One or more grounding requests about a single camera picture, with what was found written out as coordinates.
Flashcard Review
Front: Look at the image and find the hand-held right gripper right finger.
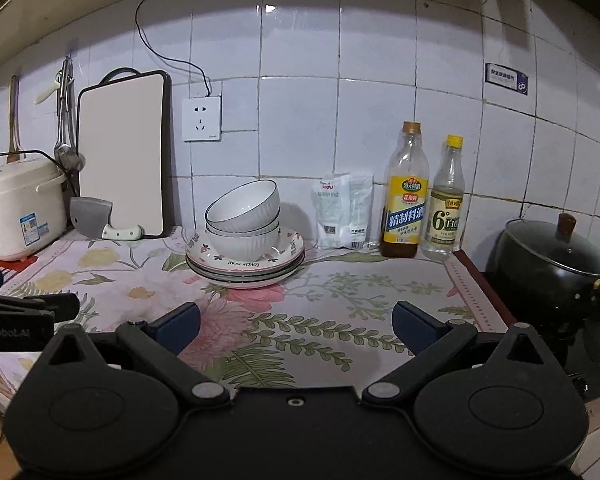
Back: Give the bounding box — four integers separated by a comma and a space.
362, 301, 556, 405

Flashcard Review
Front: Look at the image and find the small wall sticker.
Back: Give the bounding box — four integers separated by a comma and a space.
484, 62, 530, 96

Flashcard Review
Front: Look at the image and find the black rice cooker cord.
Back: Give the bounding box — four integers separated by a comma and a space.
0, 149, 81, 196

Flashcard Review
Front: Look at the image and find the cream-handled peeler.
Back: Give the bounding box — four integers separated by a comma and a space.
34, 71, 73, 106

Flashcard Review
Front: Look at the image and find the floral tablecloth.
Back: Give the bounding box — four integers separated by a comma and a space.
0, 225, 518, 396

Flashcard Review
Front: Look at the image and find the clear plastic seasoning bag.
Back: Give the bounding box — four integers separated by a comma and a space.
349, 172, 374, 250

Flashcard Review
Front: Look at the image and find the cooking wine bottle yellow label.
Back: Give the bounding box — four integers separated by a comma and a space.
380, 121, 429, 259

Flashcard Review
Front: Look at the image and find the white wall socket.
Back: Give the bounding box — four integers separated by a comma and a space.
181, 95, 222, 142

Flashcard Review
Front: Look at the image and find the black gas stove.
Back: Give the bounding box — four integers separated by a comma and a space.
480, 267, 600, 403

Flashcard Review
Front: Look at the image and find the hanging metal ladle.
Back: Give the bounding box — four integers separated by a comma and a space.
54, 57, 86, 172

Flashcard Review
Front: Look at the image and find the white rice cooker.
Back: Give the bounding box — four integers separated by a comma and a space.
0, 156, 68, 262

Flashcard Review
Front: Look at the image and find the pink floral plate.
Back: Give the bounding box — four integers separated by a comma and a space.
185, 226, 306, 271

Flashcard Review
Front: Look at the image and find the white seasoning bag red print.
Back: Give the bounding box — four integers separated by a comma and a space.
311, 172, 355, 251

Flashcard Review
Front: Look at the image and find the steel cleaver with cream handle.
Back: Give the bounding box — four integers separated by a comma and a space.
69, 196, 145, 242

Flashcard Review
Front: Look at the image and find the wooden spatula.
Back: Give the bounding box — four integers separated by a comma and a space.
6, 75, 22, 163

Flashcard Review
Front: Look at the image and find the black pot with glass lid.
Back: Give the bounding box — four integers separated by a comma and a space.
492, 212, 600, 333

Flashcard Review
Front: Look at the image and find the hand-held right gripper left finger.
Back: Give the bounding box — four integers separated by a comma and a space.
30, 302, 231, 406

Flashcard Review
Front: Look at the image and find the clear vinegar bottle yellow cap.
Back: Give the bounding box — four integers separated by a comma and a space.
422, 134, 466, 261

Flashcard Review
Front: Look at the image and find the black wall cable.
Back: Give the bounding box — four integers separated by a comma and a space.
136, 0, 212, 98

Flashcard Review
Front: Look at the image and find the white ribbed bowl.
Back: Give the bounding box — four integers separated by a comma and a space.
204, 179, 281, 235
205, 217, 282, 238
206, 227, 281, 262

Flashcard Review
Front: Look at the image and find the striped cloth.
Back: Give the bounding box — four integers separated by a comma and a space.
0, 352, 31, 411

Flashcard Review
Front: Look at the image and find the cream cutting board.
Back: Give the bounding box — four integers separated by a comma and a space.
76, 67, 172, 239

